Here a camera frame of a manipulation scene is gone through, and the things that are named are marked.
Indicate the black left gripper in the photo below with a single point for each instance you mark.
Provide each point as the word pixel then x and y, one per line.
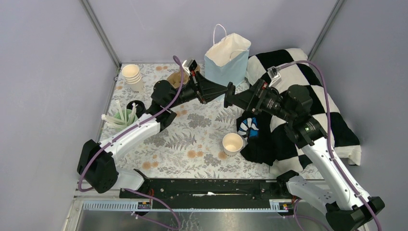
pixel 204 89

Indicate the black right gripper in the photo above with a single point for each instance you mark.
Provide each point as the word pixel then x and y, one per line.
pixel 252 98

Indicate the white paper cup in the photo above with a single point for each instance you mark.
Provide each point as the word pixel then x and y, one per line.
pixel 232 144

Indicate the stack of black lids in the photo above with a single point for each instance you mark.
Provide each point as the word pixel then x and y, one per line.
pixel 140 107

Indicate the stack of white paper cups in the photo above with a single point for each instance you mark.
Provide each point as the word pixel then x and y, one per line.
pixel 132 76

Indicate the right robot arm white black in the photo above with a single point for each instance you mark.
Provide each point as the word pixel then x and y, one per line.
pixel 348 206

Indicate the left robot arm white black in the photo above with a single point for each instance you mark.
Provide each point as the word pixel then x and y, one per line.
pixel 97 164

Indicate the light blue paper bag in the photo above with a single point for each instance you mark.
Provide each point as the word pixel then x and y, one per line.
pixel 226 61

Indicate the black white checkered blanket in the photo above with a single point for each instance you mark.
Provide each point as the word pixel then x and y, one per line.
pixel 272 146

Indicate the floral table mat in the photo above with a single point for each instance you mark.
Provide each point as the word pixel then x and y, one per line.
pixel 191 147

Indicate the brown cardboard cup carrier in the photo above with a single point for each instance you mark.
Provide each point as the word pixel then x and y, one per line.
pixel 175 78

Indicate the green cup holder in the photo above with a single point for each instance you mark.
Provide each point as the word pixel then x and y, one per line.
pixel 123 119

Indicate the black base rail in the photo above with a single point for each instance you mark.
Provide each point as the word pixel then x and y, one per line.
pixel 216 193

